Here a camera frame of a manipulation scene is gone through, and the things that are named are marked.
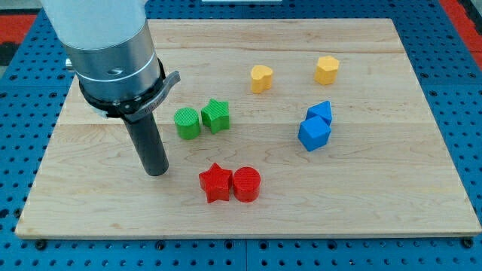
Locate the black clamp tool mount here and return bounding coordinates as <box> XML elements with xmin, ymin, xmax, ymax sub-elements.
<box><xmin>79</xmin><ymin>59</ymin><xmax>181</xmax><ymax>123</ymax></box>

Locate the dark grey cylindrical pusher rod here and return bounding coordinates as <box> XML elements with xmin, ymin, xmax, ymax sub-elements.
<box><xmin>123</xmin><ymin>114</ymin><xmax>169</xmax><ymax>176</ymax></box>

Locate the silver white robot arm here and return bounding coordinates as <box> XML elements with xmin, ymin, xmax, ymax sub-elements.
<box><xmin>41</xmin><ymin>0</ymin><xmax>180</xmax><ymax>176</ymax></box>

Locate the light wooden board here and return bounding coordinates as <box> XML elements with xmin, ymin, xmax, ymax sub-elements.
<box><xmin>15</xmin><ymin>19</ymin><xmax>481</xmax><ymax>240</ymax></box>

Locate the yellow heart block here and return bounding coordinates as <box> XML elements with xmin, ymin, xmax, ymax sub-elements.
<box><xmin>250</xmin><ymin>65</ymin><xmax>273</xmax><ymax>94</ymax></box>

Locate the green cylinder block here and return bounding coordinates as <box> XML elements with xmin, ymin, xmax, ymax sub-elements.
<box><xmin>174</xmin><ymin>107</ymin><xmax>200</xmax><ymax>140</ymax></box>

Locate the green star block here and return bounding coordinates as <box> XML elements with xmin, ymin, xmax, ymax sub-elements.
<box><xmin>201</xmin><ymin>99</ymin><xmax>230</xmax><ymax>134</ymax></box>

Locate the red star block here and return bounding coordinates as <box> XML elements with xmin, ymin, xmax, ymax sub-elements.
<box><xmin>198</xmin><ymin>163</ymin><xmax>233</xmax><ymax>203</ymax></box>

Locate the red cylinder block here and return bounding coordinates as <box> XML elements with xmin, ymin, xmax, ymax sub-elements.
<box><xmin>233</xmin><ymin>166</ymin><xmax>261</xmax><ymax>202</ymax></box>

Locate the blue cube block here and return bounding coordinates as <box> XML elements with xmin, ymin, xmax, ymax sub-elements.
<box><xmin>297</xmin><ymin>116</ymin><xmax>331</xmax><ymax>151</ymax></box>

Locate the blue triangle block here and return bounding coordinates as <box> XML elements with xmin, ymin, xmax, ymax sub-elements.
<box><xmin>305</xmin><ymin>100</ymin><xmax>333</xmax><ymax>126</ymax></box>

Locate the yellow hexagon block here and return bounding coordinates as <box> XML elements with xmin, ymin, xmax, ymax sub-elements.
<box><xmin>313</xmin><ymin>56</ymin><xmax>340</xmax><ymax>85</ymax></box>

